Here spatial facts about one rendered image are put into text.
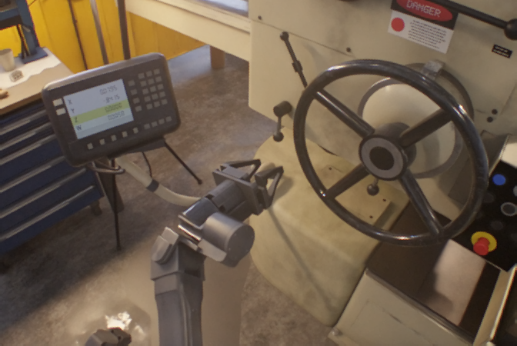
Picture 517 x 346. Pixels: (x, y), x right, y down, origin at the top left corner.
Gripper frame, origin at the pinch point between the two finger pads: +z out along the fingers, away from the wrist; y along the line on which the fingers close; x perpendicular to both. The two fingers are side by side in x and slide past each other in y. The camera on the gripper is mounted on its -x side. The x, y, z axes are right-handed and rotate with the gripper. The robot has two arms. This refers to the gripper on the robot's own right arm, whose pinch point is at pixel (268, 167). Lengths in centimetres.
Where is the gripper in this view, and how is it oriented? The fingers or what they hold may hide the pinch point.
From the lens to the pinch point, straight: 66.9
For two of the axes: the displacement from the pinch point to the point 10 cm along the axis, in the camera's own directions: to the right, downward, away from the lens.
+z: 6.6, -4.8, 5.7
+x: -1.9, -8.5, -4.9
